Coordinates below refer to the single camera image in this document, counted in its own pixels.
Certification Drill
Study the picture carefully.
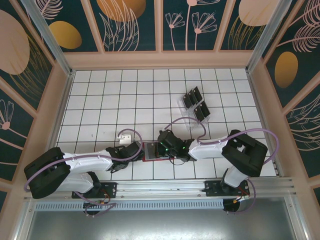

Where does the black credit card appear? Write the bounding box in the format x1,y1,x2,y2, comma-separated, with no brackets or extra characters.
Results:
192,86,203,101
194,106,206,122
146,142,160,155
187,89,198,105
182,93,193,110
199,100,211,117

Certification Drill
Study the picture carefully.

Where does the red leather card holder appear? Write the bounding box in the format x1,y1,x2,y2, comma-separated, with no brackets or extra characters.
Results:
141,140,174,164

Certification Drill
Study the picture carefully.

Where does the tray of black items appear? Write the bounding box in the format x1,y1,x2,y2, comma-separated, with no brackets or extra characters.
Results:
177,86,212,131

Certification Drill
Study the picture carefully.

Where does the grey sheet metal shelf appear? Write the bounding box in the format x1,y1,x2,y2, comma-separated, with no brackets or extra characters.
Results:
14,196,310,240

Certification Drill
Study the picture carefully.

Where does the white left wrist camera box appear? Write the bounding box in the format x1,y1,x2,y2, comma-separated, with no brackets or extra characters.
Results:
117,133,133,145

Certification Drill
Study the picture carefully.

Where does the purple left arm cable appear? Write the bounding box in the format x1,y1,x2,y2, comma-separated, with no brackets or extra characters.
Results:
23,128,144,218

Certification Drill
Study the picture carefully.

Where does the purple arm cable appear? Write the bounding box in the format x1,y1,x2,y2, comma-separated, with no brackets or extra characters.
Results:
23,128,144,218
163,117,280,216

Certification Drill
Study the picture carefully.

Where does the thin black wire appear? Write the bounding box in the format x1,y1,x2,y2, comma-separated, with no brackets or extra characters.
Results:
169,157,189,167

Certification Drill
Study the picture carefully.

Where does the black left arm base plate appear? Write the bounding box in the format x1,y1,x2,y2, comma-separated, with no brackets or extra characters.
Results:
71,181,118,200

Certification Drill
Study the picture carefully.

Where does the aluminium mounting rail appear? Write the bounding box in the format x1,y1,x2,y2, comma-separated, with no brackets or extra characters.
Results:
23,176,298,202

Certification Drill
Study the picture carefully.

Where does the red black power wire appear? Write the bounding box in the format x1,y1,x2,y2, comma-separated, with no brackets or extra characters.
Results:
83,191,113,209
233,189,251,204

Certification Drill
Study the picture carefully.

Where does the grey slotted cable duct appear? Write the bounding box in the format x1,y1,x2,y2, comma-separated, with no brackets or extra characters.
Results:
34,199,225,211

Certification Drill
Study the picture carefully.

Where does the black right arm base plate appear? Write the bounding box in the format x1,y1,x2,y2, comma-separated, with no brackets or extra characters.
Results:
204,180,251,198

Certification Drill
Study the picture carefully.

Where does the black round cable grommet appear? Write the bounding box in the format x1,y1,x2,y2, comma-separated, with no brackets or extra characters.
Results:
83,206,101,218
222,199,242,216

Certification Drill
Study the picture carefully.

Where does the aluminium table edge rail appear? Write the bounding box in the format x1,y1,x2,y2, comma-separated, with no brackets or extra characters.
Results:
43,70,76,161
246,70,281,177

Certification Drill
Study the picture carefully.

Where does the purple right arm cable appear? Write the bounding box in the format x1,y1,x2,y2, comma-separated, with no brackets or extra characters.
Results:
163,117,280,216

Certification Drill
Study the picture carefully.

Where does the aluminium frame post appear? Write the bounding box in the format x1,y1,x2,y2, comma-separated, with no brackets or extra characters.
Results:
19,0,76,77
244,0,294,75

